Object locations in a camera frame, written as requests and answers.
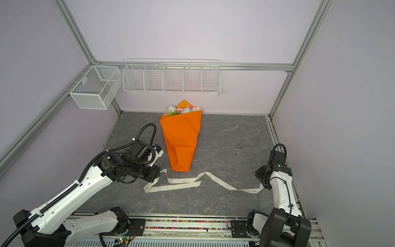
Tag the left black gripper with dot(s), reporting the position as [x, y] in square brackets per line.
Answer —
[153, 175]

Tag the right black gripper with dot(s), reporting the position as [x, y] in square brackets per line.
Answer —
[259, 174]

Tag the white printed ribbon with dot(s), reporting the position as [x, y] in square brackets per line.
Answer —
[184, 183]

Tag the orange wrapping paper sheet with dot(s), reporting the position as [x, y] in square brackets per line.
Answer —
[181, 134]

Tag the white fake rose stem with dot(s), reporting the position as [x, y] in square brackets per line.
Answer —
[172, 110]

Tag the cream fake rose stem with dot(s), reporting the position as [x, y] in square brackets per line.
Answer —
[198, 108]

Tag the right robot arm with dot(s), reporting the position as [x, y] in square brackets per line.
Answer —
[285, 225]

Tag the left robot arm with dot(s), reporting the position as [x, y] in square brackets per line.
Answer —
[48, 225]

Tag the small white mesh basket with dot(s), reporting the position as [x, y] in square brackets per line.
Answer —
[97, 88]

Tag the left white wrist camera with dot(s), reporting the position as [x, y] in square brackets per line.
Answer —
[155, 153]

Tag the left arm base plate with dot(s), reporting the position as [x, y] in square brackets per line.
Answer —
[133, 227]

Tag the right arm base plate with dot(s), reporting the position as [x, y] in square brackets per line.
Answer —
[241, 229]

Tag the aluminium front rail frame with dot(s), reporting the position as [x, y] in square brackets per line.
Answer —
[171, 231]

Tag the long white wire basket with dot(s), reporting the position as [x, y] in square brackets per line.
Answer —
[167, 76]

